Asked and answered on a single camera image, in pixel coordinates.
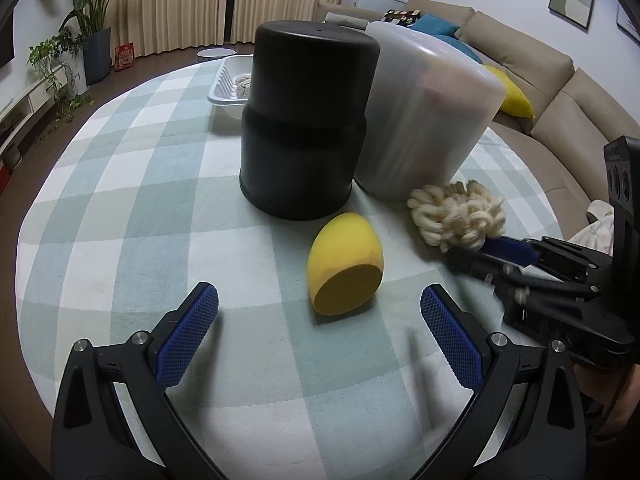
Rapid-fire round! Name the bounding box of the dark grey plant pot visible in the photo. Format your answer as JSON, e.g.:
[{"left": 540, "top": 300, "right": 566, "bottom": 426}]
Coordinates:
[{"left": 80, "top": 27, "right": 112, "bottom": 86}]

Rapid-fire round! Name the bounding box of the beige leather sofa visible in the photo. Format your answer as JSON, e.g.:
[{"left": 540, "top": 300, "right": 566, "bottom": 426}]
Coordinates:
[{"left": 315, "top": 0, "right": 640, "bottom": 241}]

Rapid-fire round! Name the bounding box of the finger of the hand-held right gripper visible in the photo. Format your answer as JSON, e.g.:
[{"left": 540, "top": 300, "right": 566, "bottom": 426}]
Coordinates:
[
  {"left": 446, "top": 246, "right": 601, "bottom": 306},
  {"left": 480, "top": 236, "right": 608, "bottom": 281}
]

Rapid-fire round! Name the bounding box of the red printed box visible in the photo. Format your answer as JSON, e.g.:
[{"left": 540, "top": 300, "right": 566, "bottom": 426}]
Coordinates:
[{"left": 114, "top": 42, "right": 137, "bottom": 72}]

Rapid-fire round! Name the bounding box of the yellow cushion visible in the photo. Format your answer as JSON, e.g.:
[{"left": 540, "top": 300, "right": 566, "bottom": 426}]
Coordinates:
[{"left": 482, "top": 64, "right": 535, "bottom": 120}]

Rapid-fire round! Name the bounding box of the translucent plastic container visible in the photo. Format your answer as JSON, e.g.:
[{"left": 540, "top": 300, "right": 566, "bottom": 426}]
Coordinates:
[{"left": 355, "top": 21, "right": 507, "bottom": 202}]

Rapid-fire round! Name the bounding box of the large cream yarn sponge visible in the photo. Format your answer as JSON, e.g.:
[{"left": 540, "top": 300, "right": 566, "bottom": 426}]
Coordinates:
[{"left": 406, "top": 180, "right": 507, "bottom": 253}]

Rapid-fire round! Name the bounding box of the framed wall picture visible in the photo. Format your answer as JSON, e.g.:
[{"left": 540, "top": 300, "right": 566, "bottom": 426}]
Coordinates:
[
  {"left": 547, "top": 0, "right": 597, "bottom": 33},
  {"left": 616, "top": 2, "right": 640, "bottom": 43}
]

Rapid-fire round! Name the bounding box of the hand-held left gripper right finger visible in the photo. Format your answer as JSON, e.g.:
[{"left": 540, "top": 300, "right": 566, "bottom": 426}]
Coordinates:
[{"left": 415, "top": 284, "right": 598, "bottom": 480}]

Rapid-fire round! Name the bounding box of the black plastic container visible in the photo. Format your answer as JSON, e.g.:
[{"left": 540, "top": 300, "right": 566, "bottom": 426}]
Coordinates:
[{"left": 239, "top": 20, "right": 382, "bottom": 221}]

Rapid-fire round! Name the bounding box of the teal cushion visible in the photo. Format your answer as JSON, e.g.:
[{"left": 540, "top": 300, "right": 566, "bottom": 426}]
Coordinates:
[
  {"left": 440, "top": 35, "right": 486, "bottom": 63},
  {"left": 412, "top": 13, "right": 461, "bottom": 36}
]

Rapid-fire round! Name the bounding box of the brown patterned cushion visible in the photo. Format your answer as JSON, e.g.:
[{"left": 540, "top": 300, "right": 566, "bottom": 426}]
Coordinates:
[{"left": 382, "top": 8, "right": 421, "bottom": 27}]

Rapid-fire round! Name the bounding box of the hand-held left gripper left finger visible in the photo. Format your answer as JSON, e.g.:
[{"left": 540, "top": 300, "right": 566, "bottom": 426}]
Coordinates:
[{"left": 50, "top": 281, "right": 231, "bottom": 480}]

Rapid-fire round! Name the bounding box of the person's right hand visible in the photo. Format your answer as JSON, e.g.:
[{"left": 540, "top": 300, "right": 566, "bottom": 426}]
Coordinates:
[{"left": 572, "top": 357, "right": 640, "bottom": 443}]

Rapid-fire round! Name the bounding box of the folded grey cloth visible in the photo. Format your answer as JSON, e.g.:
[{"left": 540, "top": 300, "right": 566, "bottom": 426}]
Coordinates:
[{"left": 325, "top": 10, "right": 368, "bottom": 28}]

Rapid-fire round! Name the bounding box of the white plastic tray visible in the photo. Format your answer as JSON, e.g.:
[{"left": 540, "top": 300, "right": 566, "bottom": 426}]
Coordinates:
[{"left": 207, "top": 55, "right": 257, "bottom": 121}]

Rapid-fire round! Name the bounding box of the white television console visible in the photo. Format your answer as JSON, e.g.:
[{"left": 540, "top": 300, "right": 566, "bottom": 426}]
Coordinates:
[{"left": 0, "top": 62, "right": 68, "bottom": 171}]

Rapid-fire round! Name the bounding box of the trailing leafy plant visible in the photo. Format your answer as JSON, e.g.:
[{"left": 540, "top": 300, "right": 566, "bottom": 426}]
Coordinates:
[{"left": 27, "top": 30, "right": 96, "bottom": 123}]

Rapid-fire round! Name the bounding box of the yellow egg-shaped sponge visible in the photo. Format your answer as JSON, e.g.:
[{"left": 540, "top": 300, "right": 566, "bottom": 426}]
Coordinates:
[{"left": 307, "top": 212, "right": 385, "bottom": 316}]

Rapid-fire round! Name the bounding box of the person's floral clothing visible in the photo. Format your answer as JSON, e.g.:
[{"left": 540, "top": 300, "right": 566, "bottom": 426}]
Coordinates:
[{"left": 570, "top": 200, "right": 616, "bottom": 258}]

